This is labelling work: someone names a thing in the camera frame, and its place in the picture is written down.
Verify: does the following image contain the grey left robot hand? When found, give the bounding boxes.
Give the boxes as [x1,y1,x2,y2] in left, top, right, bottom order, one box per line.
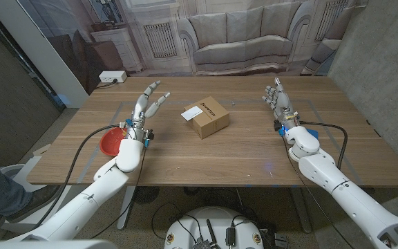
[131,80,171,122]

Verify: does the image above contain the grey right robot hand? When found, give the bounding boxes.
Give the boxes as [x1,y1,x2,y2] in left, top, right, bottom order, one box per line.
[261,77,299,122]

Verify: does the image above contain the white card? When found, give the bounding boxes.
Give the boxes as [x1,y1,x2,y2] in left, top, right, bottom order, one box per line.
[180,105,204,122]

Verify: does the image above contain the red bowl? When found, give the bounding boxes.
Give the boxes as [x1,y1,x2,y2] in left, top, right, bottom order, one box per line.
[99,127,130,157]

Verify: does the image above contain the white power strip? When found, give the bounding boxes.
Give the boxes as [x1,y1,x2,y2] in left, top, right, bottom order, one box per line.
[98,70,128,84]

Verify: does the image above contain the brown cardboard box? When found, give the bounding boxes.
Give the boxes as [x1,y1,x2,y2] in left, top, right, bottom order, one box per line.
[184,95,230,140]

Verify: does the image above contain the printed living room backdrop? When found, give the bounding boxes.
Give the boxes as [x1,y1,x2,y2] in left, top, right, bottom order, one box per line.
[15,0,369,96]

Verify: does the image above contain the white table leg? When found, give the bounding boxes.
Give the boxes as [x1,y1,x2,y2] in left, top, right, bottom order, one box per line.
[116,185,136,231]

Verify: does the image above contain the grey table leg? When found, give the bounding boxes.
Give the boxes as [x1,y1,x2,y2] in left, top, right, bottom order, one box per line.
[290,187,313,234]

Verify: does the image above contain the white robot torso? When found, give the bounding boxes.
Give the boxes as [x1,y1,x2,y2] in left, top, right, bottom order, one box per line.
[164,206,265,249]

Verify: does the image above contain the white floor stand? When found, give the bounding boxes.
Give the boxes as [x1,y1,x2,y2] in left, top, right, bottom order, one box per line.
[0,143,74,233]

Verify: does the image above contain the dark brown shoe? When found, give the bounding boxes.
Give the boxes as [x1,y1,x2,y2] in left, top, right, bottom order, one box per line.
[0,185,61,233]

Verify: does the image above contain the black floor box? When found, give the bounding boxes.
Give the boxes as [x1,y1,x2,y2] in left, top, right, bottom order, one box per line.
[273,233,289,249]

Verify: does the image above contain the black antenna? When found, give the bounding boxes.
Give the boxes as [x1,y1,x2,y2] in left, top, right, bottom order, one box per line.
[205,219,218,249]

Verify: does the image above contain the black adapter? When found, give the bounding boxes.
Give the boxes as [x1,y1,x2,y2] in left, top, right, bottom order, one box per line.
[225,226,236,247]

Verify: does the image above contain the black power strip cable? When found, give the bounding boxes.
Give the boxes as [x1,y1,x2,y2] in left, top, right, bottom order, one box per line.
[95,78,119,90]

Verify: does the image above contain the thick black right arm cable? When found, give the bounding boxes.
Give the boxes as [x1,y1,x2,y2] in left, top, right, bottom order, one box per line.
[298,120,349,170]

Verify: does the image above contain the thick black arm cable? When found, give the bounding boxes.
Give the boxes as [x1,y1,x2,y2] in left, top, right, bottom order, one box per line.
[298,120,349,170]
[32,123,122,230]

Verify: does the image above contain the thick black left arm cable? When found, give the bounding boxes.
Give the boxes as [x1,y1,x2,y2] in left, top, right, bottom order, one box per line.
[32,123,122,230]

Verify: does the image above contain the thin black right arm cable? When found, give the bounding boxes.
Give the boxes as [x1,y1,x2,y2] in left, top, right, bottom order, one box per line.
[281,136,356,249]

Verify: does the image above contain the black floor cable loop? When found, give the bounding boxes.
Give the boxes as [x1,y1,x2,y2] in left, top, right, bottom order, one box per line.
[150,202,203,243]

